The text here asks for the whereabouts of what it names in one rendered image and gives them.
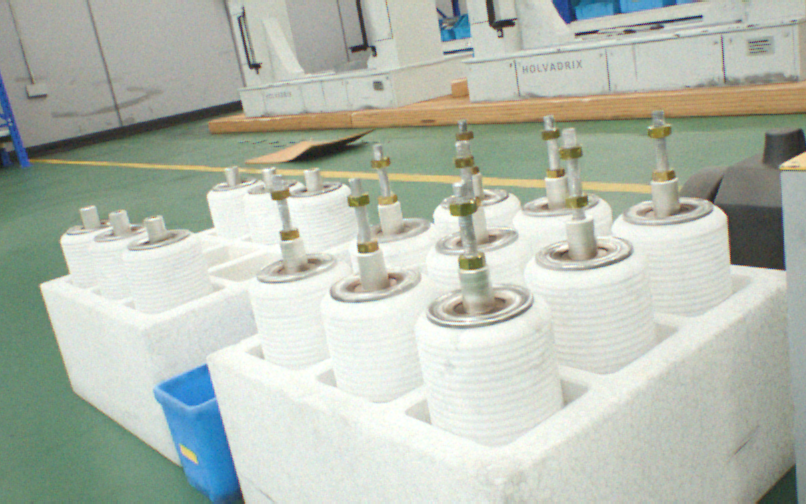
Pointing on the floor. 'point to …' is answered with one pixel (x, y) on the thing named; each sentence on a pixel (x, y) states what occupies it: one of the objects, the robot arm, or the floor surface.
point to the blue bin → (200, 433)
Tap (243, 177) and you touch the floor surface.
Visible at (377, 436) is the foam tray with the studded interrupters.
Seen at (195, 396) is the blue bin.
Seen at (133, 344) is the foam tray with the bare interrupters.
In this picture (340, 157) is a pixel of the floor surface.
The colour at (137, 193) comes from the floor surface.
